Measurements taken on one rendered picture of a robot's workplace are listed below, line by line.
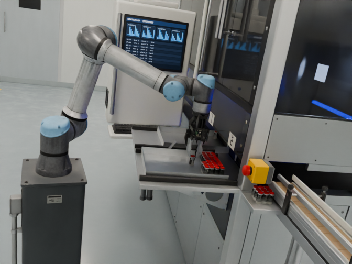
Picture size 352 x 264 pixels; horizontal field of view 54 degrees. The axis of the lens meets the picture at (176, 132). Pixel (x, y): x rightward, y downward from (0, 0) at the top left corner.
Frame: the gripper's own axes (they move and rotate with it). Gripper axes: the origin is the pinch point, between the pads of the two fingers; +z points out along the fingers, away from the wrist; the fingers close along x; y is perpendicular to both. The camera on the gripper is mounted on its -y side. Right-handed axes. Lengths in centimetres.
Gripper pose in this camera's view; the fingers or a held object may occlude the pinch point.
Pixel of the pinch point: (192, 153)
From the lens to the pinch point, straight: 153.8
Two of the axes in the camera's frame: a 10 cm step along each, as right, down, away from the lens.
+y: 1.5, 3.2, -9.3
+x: 9.8, 0.8, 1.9
